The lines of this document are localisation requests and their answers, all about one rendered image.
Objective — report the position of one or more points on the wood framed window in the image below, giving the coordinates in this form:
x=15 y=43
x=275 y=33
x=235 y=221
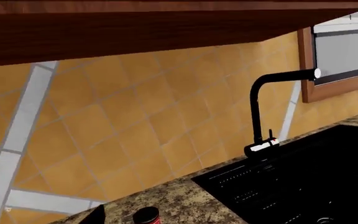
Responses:
x=346 y=53

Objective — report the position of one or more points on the dark wood wall cabinet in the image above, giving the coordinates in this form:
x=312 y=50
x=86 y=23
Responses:
x=135 y=25

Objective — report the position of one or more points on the dark can with red label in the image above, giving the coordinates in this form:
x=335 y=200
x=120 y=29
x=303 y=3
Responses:
x=147 y=217

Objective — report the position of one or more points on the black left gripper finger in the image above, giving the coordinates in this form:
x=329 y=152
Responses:
x=96 y=217

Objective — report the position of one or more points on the black kitchen sink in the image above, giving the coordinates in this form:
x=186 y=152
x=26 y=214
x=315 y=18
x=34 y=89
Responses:
x=315 y=177

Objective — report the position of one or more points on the black kitchen faucet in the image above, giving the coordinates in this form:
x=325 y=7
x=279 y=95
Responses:
x=255 y=112

